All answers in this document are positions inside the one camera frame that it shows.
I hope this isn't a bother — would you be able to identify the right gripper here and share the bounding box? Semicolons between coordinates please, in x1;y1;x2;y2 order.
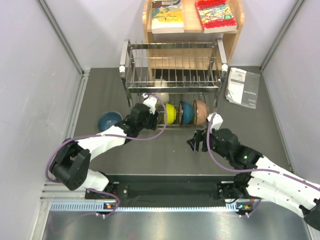
187;123;232;161

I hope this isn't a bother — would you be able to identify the lime green bowl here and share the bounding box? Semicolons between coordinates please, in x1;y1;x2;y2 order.
164;103;177;125

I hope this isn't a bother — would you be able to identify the small teal blue bowl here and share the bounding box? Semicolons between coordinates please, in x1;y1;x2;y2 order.
178;101;195;125

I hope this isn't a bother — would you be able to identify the pink speckled bowl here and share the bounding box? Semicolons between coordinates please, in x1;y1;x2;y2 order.
193;100;209;126

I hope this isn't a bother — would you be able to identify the large blue ceramic bowl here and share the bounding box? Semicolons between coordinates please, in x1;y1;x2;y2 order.
97;111;123;132

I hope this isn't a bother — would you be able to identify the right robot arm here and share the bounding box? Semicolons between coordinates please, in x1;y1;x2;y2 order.
187;128;320;230

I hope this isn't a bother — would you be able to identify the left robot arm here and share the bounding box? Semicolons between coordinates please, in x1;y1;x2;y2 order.
48;103;159;199

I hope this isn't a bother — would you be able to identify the steel two-tier dish rack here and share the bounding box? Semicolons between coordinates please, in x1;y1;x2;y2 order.
119;37;229;130

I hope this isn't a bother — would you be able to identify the cream ceramic bowl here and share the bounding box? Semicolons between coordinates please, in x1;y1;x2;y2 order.
154;79;170;104

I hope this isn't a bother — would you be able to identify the wooden shelf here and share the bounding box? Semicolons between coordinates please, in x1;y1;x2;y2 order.
142;0;245;77

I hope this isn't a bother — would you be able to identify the grey booklet in plastic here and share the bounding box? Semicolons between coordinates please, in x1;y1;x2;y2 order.
225;67;261;109

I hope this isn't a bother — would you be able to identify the yellow cover book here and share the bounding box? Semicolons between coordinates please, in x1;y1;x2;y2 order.
151;0;184;34

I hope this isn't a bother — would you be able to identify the red cover book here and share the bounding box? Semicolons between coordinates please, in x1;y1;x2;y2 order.
195;0;237;34

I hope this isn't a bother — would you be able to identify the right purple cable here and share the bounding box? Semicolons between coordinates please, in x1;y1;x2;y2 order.
207;115;320;191

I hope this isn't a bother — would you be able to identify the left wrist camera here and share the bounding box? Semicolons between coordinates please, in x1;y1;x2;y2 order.
142;93;158;113

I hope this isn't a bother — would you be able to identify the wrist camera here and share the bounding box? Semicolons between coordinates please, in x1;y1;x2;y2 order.
206;112;223;131
142;93;158;113

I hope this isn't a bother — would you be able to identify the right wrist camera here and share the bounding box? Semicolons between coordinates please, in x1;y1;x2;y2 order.
206;112;223;131

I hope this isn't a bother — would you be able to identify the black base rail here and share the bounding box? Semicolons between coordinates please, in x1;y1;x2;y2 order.
84;174;251;208

